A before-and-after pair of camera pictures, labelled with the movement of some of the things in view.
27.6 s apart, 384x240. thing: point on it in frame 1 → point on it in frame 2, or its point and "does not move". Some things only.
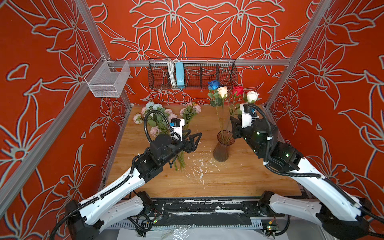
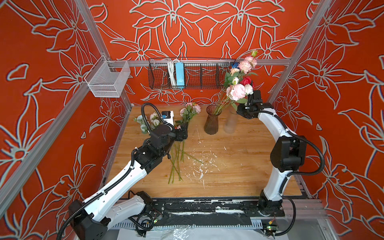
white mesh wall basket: (107, 79) does not move
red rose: (237, 91) → (246, 81)
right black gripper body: (246, 132) → (245, 110)
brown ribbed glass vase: (221, 151) → (211, 125)
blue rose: (214, 85) → (235, 65)
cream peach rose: (223, 92) → (234, 71)
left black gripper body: (185, 147) → (179, 136)
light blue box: (180, 74) does not move
